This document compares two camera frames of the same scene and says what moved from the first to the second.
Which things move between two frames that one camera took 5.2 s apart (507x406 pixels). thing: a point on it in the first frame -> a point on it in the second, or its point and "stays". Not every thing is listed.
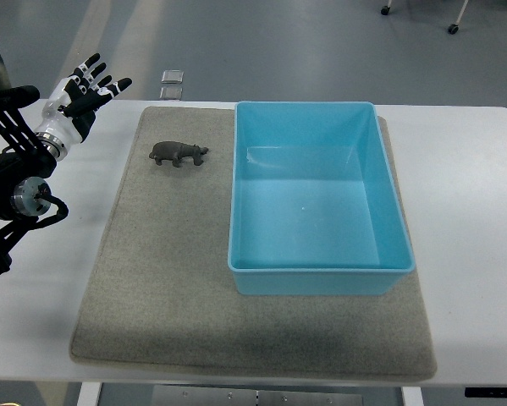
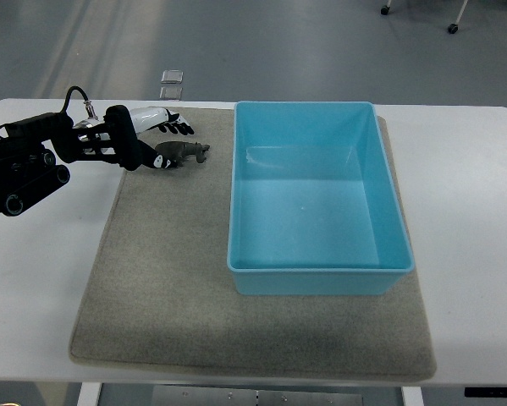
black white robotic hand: [69, 111] -> [146, 117]
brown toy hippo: [176, 151] stays
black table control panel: [497, 392] stays
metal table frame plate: [167, 395] stays
